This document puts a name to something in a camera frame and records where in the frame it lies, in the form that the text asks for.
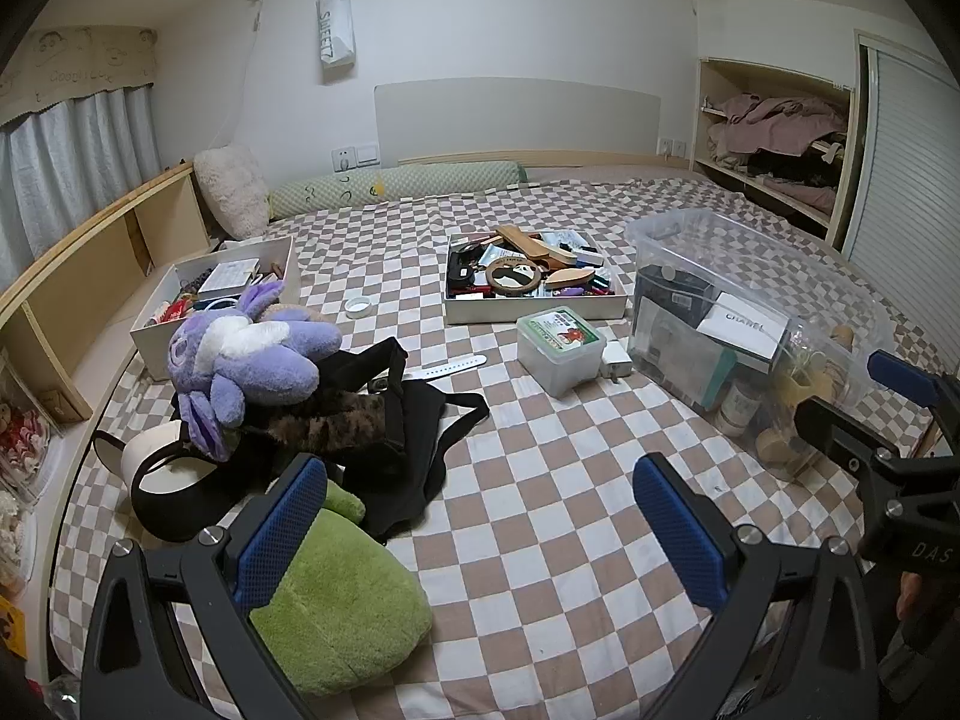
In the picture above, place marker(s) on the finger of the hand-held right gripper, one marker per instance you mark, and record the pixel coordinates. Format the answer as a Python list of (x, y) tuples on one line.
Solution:
[(896, 379), (832, 427)]

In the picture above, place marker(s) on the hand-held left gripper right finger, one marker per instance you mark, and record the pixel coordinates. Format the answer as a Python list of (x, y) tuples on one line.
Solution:
[(679, 532)]

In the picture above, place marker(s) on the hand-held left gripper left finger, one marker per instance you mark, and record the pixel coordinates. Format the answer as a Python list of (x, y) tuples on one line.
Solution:
[(281, 532)]

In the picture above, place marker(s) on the brown furry headband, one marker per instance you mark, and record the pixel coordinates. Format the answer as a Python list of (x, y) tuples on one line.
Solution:
[(322, 424)]

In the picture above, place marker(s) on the white charger plug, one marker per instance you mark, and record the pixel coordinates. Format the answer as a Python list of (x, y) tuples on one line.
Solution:
[(616, 360)]

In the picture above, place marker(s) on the clear plastic container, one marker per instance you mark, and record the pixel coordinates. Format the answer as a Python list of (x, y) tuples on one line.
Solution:
[(750, 255)]

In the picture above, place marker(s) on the translucent box green label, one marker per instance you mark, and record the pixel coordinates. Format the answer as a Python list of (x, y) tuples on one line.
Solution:
[(559, 349)]

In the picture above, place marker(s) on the white round jar lid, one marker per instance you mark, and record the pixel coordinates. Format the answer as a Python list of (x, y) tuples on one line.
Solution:
[(358, 306)]

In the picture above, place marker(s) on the person's right hand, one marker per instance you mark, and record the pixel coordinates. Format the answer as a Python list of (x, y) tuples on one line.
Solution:
[(911, 594)]

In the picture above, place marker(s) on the wooden doll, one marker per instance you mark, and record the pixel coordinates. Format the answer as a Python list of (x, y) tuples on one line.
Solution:
[(799, 382)]

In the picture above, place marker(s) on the green plush toy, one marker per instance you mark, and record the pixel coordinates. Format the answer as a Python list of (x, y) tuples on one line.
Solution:
[(337, 600)]

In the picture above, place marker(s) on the black visor cap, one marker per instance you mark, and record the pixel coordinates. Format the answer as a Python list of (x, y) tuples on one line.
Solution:
[(172, 521)]

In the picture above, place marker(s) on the white printed box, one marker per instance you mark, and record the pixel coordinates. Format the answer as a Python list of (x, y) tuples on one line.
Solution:
[(742, 326)]

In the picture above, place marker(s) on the white cap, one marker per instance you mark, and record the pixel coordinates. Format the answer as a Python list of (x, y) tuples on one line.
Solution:
[(142, 450)]

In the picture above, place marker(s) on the purple plush toy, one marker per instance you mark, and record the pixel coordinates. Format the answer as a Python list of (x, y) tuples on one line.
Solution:
[(255, 360)]

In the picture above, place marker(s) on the black box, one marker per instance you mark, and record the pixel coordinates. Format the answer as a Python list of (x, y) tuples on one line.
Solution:
[(667, 315)]

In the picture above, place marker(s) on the white slatted sliding door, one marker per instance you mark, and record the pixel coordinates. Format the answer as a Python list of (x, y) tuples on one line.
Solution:
[(907, 165)]

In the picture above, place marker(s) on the brown plush toy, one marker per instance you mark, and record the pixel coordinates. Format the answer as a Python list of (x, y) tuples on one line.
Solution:
[(300, 313)]

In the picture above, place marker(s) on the white cardboard box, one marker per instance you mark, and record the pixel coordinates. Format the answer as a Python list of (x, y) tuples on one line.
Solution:
[(150, 349)]

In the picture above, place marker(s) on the small white box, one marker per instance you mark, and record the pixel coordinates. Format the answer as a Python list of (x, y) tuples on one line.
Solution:
[(229, 277)]

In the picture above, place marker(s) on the white shallow box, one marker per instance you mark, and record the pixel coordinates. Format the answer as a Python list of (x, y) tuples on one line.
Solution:
[(525, 311)]

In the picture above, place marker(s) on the pink clothes pile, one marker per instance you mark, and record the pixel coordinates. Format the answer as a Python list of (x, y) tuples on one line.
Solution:
[(780, 124)]

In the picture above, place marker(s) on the wooden wardrobe shelf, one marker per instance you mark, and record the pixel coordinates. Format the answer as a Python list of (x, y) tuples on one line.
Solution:
[(701, 135)]

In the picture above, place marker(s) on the wooden bedside shelf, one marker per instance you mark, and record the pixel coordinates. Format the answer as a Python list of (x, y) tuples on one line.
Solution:
[(82, 270)]

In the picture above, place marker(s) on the wooden brush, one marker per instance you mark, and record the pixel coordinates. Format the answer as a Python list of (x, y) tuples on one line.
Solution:
[(521, 240)]

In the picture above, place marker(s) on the white fluffy pillow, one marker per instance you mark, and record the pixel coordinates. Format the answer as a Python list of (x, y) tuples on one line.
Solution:
[(229, 191)]

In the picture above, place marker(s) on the green bolster pillow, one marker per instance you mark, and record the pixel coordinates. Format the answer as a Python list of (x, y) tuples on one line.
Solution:
[(390, 184)]

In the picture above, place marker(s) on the grey curtain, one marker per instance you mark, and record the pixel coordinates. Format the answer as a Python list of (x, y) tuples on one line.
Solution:
[(67, 172)]

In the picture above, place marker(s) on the white hanging bag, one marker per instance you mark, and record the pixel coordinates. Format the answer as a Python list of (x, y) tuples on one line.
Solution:
[(335, 30)]

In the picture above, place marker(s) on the beige printed valance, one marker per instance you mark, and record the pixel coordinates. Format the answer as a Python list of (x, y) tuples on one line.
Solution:
[(75, 64)]

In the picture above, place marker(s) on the white wall switch panel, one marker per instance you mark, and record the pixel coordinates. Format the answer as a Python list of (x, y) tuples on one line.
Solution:
[(356, 157)]

